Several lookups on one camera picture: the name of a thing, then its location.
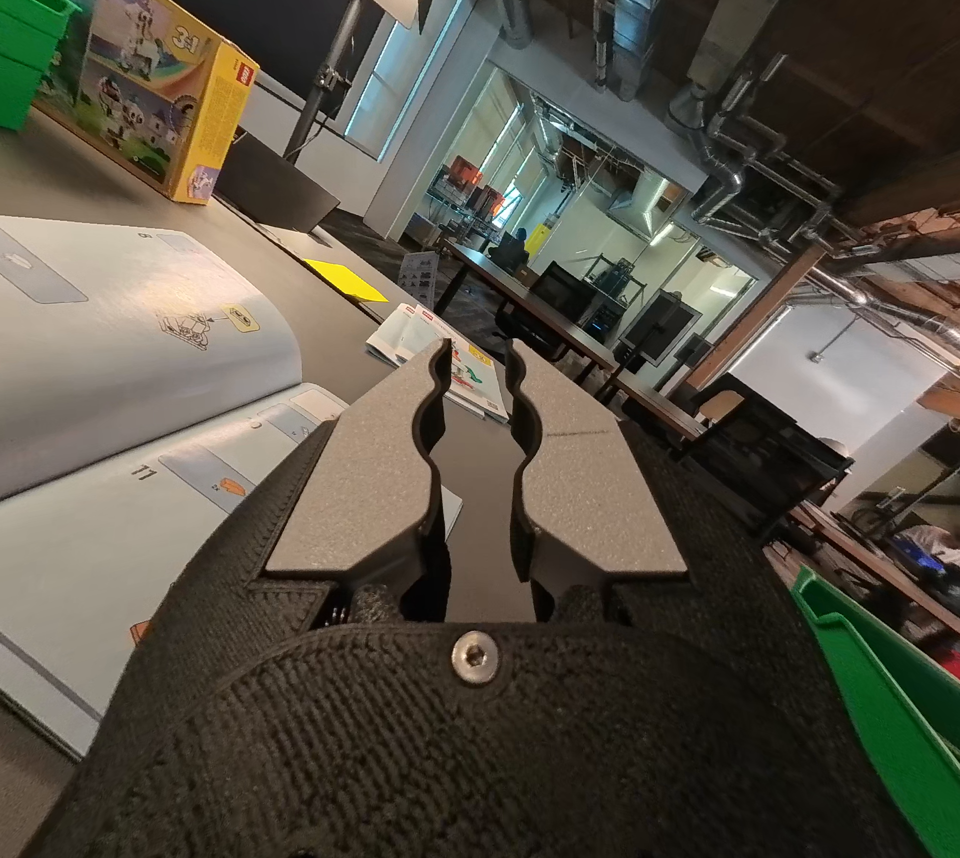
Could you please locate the dark grey flat panel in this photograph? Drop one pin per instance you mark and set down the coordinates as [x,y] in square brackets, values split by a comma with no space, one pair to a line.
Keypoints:
[277,187]

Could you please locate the white printed floor sign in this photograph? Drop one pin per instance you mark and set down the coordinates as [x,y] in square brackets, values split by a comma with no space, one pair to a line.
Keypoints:
[418,279]

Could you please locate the metal storage shelf rack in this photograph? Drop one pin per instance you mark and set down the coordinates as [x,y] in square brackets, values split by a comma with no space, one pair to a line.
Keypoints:
[465,195]

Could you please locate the yellow lego set box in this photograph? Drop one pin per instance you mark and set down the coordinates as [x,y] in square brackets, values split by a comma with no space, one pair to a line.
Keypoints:
[142,63]

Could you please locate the metal exhaust hood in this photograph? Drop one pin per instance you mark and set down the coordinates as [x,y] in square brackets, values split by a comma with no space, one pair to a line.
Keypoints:
[641,202]

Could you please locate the long wooden workbench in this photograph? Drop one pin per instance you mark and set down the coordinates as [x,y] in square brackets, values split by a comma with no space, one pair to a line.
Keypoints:
[555,326]

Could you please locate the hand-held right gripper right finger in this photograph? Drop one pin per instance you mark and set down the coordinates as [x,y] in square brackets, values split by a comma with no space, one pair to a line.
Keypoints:
[600,498]

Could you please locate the yellow paper sheet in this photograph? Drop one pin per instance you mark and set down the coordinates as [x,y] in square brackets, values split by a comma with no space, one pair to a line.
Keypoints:
[345,279]

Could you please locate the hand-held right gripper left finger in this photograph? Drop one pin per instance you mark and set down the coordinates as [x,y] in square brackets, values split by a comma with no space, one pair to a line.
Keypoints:
[352,498]

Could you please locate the black light stand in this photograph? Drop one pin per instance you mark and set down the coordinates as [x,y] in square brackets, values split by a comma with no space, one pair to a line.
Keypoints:
[326,78]

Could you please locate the black equipment cart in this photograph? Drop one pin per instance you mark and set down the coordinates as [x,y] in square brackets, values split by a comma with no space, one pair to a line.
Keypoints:
[765,468]

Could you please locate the small closed instruction booklet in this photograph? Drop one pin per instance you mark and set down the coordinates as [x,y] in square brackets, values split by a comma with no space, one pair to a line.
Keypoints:
[409,341]

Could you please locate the open instruction booklet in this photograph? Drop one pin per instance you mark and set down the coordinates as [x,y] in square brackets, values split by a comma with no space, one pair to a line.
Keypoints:
[150,318]

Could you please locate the brown wooden beam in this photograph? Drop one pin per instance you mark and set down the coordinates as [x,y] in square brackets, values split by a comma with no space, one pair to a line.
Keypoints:
[757,314]

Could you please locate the grey ceiling pipe cluster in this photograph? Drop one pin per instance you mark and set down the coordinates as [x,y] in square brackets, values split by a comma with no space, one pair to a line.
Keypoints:
[727,183]

